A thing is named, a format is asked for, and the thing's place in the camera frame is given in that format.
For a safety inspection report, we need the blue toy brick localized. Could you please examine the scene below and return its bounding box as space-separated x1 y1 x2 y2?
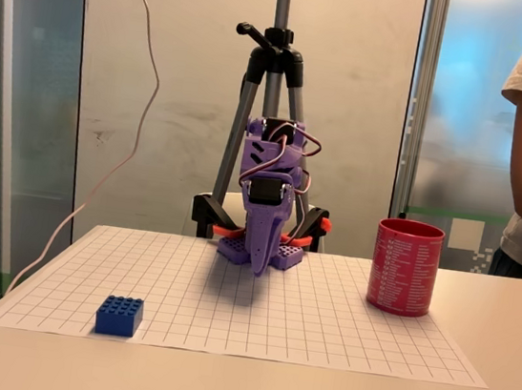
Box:
93 292 147 340

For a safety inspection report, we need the red cup with white print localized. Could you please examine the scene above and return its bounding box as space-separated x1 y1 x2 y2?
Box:
363 214 448 322

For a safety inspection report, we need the black orange table clamp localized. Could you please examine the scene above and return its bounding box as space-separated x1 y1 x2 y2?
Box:
282 201 336 256
188 189 250 244

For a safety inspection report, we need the white grid paper sheet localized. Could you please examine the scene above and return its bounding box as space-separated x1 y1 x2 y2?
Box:
0 211 504 390

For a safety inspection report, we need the red black white servo wire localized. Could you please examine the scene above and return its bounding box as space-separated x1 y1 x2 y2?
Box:
230 116 326 249

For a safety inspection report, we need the pink cable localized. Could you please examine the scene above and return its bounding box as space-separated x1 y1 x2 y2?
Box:
4 0 173 310

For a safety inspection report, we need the grey black camera tripod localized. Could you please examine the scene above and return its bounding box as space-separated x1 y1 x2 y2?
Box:
204 0 341 255

